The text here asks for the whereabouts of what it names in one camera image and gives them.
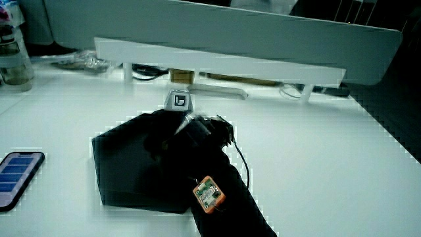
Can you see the white divider panel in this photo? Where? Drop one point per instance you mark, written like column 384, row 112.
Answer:
column 230, row 33

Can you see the black cloth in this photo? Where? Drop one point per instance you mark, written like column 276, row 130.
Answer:
column 125, row 164

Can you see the black smartphone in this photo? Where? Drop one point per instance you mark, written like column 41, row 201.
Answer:
column 16, row 177

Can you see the clear plastic bag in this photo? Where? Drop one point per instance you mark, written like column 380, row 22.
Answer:
column 82, row 61

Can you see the black adapter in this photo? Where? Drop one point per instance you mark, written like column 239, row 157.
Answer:
column 330, row 90

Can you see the orange sensor module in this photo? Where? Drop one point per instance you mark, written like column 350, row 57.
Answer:
column 209, row 194

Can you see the person's right hand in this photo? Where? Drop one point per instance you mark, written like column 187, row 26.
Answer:
column 194, row 131

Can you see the brown cardboard box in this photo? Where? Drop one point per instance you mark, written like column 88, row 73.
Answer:
column 182, row 76

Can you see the person's right forearm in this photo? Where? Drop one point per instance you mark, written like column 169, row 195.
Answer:
column 217, row 171

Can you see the clear plastic bottle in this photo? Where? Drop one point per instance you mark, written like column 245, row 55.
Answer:
column 14, row 62

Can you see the white desk shelf riser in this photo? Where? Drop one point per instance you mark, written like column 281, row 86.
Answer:
column 210, row 62

